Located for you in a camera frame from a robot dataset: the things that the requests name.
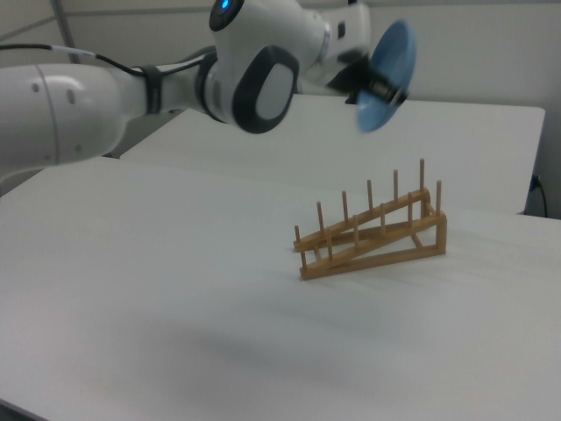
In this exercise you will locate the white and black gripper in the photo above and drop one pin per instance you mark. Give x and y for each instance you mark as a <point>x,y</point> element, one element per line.
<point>350,35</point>

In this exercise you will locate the blue round plate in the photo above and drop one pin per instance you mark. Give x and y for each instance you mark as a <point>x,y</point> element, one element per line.
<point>388,66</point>

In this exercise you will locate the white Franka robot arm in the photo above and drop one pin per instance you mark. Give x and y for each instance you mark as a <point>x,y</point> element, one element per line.
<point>245,74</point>

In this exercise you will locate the wooden plate rack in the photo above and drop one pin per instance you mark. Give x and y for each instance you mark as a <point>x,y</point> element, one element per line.
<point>372,239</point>

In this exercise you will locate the grey partition frame post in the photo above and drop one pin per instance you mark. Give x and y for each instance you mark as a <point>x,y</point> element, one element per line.
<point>60,19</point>

